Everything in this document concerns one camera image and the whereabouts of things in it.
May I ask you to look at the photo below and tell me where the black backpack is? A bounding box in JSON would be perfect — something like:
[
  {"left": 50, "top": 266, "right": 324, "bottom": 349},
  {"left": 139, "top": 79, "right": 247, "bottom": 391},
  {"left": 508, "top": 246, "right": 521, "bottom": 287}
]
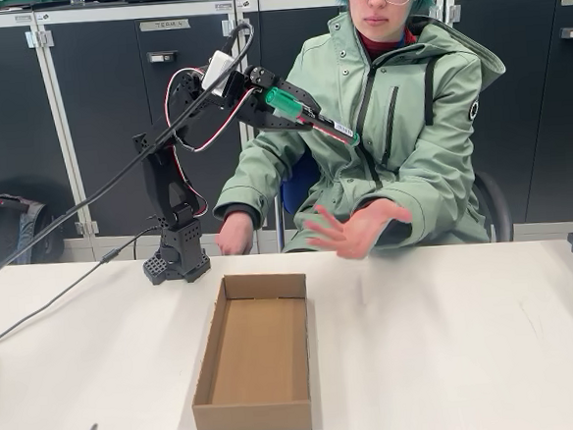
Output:
[{"left": 0, "top": 188, "right": 69, "bottom": 291}]

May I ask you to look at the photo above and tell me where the tape label reading team 4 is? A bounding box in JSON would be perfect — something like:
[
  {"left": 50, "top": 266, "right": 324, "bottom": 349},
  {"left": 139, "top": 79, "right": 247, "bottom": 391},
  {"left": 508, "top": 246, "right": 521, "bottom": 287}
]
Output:
[{"left": 138, "top": 17, "right": 190, "bottom": 32}]

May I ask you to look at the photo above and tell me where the person's left forearm green sleeve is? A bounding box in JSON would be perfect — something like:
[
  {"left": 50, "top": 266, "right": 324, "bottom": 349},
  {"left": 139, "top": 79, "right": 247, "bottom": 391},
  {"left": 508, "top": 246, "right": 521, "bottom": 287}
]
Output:
[{"left": 367, "top": 181, "right": 482, "bottom": 257}]

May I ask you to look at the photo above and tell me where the person's right forearm green sleeve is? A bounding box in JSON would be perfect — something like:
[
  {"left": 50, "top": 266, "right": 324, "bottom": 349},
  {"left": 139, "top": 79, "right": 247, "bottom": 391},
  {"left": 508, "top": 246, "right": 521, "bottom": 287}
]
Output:
[{"left": 206, "top": 132, "right": 313, "bottom": 234}]

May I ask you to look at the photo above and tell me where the thick grey camera cable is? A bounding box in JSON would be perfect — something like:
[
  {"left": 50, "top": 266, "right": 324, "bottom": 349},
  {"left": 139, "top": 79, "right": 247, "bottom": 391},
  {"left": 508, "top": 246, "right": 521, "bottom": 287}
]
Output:
[{"left": 0, "top": 22, "right": 272, "bottom": 291}]

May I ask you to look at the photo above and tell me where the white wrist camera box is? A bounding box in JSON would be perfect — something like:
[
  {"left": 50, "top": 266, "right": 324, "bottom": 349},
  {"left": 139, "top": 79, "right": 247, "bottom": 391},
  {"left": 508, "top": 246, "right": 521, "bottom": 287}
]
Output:
[{"left": 199, "top": 50, "right": 237, "bottom": 100}]

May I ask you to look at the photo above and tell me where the person in green jacket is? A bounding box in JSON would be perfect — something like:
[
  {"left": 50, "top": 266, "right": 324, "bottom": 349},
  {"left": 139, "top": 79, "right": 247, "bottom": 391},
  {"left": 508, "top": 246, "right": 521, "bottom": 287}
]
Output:
[{"left": 198, "top": 0, "right": 519, "bottom": 268}]

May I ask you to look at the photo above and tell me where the head with teal hair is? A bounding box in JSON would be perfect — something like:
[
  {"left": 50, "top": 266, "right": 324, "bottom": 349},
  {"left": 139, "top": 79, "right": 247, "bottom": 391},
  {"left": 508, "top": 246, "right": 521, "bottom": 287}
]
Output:
[{"left": 335, "top": 0, "right": 446, "bottom": 32}]

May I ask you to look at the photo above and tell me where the thin dark base cable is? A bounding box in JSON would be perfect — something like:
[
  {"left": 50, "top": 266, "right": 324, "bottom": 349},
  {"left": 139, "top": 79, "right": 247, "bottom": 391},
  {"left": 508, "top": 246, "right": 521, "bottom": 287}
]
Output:
[{"left": 0, "top": 226, "right": 171, "bottom": 349}]

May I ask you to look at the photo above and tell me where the person's left hand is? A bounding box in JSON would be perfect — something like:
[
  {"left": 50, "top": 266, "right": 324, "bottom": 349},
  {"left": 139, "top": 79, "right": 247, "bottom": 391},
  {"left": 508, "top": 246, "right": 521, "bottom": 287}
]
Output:
[{"left": 302, "top": 196, "right": 417, "bottom": 265}]

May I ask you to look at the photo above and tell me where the open brown cardboard box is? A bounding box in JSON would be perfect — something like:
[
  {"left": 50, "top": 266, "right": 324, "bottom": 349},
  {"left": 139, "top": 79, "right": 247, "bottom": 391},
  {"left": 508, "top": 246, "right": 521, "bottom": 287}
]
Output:
[{"left": 182, "top": 269, "right": 317, "bottom": 430}]

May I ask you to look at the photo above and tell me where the dark red turtleneck sweater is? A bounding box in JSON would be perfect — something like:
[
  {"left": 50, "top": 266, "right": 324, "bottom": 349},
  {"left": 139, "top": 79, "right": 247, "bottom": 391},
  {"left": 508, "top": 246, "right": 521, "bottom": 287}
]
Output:
[{"left": 356, "top": 25, "right": 412, "bottom": 56}]

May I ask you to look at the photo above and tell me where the green capped black marker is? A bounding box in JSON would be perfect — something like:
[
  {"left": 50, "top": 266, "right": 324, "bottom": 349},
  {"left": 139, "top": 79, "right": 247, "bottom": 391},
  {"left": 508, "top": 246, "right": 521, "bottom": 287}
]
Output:
[{"left": 263, "top": 81, "right": 361, "bottom": 153}]

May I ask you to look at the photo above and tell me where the person's right hand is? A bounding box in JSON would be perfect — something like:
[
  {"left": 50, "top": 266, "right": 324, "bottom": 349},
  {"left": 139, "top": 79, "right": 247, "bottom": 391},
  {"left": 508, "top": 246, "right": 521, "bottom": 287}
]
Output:
[{"left": 215, "top": 210, "right": 256, "bottom": 258}]

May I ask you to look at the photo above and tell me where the green crate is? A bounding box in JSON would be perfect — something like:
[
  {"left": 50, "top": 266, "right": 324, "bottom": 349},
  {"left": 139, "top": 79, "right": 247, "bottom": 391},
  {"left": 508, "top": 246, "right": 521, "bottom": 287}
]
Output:
[{"left": 0, "top": 0, "right": 72, "bottom": 11}]

